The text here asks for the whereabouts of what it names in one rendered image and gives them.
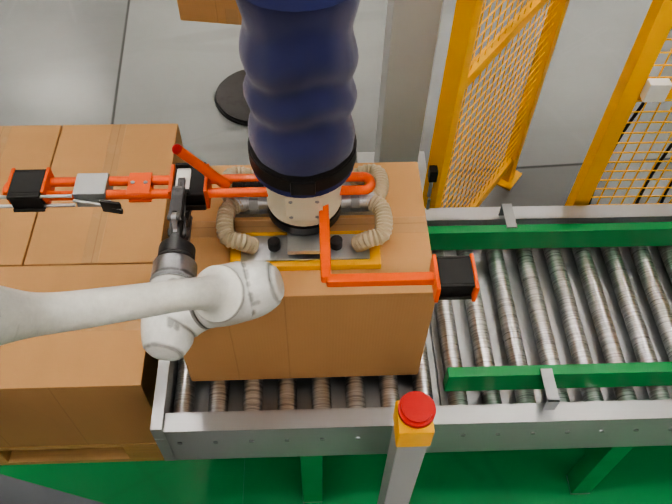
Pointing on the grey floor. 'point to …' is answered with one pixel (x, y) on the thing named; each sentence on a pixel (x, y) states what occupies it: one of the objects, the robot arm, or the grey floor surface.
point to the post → (403, 460)
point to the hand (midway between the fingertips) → (184, 187)
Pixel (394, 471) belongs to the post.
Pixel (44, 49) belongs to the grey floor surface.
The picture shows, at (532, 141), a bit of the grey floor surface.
